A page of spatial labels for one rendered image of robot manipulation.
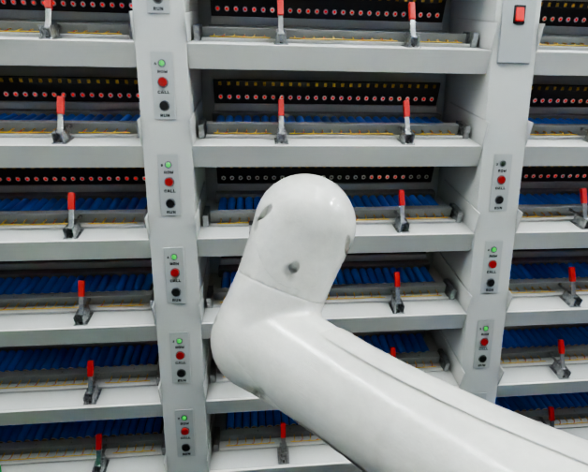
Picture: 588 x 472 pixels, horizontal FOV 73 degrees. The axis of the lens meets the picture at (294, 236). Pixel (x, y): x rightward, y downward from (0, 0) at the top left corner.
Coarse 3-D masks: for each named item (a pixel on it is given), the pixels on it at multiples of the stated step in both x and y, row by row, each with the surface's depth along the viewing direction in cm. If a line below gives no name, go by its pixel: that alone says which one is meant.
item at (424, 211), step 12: (216, 216) 88; (228, 216) 89; (240, 216) 89; (252, 216) 89; (360, 216) 92; (372, 216) 93; (384, 216) 93; (408, 216) 94; (420, 216) 94; (432, 216) 94
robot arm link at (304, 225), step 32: (288, 192) 39; (320, 192) 39; (256, 224) 41; (288, 224) 38; (320, 224) 38; (352, 224) 41; (256, 256) 40; (288, 256) 38; (320, 256) 39; (288, 288) 38; (320, 288) 40
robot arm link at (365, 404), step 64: (256, 320) 38; (320, 320) 38; (256, 384) 37; (320, 384) 33; (384, 384) 31; (448, 384) 31; (384, 448) 28; (448, 448) 26; (512, 448) 25; (576, 448) 24
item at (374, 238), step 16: (448, 192) 99; (208, 208) 89; (464, 208) 92; (208, 224) 87; (384, 224) 91; (416, 224) 91; (432, 224) 92; (448, 224) 92; (464, 224) 92; (208, 240) 83; (224, 240) 84; (240, 240) 84; (368, 240) 87; (384, 240) 87; (400, 240) 88; (416, 240) 88; (432, 240) 88; (448, 240) 89; (464, 240) 89; (208, 256) 85; (224, 256) 86
